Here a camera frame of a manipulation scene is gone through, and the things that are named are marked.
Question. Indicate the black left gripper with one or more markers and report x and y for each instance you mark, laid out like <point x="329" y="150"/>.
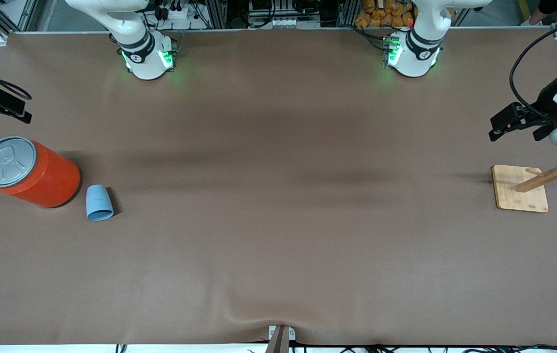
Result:
<point x="547" y="104"/>

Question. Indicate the light blue plastic cup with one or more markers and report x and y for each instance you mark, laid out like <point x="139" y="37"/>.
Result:
<point x="99" y="203"/>

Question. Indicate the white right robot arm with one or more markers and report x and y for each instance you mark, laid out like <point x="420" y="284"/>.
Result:
<point x="141" y="54"/>

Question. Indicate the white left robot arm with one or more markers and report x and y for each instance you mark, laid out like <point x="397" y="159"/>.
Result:
<point x="418" y="54"/>

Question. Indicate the wooden cup rack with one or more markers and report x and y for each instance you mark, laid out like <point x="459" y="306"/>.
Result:
<point x="520" y="191"/>

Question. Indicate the large orange can, silver lid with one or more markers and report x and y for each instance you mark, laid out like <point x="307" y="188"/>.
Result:
<point x="38" y="176"/>

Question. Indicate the orange snack bags pile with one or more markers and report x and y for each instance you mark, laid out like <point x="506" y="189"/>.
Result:
<point x="381" y="17"/>

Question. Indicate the white power strip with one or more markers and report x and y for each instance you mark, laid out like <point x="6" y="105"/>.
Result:
<point x="175" y="13"/>

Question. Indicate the white connector block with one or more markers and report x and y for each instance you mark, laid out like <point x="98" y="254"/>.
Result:
<point x="293" y="23"/>

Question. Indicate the brown table mat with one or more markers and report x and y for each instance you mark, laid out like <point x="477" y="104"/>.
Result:
<point x="278" y="196"/>

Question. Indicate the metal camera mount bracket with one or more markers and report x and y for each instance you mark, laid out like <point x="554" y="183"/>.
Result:
<point x="280" y="340"/>

